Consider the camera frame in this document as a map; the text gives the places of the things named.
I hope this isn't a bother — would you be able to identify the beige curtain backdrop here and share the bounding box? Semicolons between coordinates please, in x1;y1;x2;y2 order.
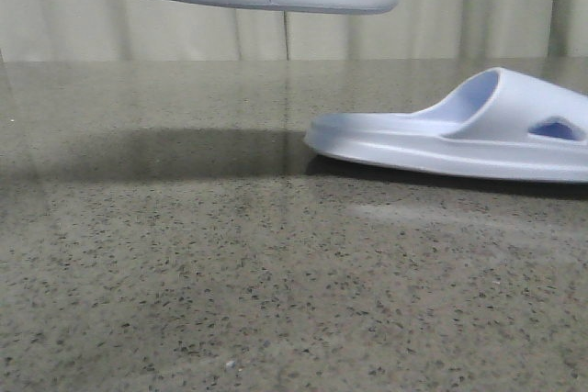
1;0;587;62

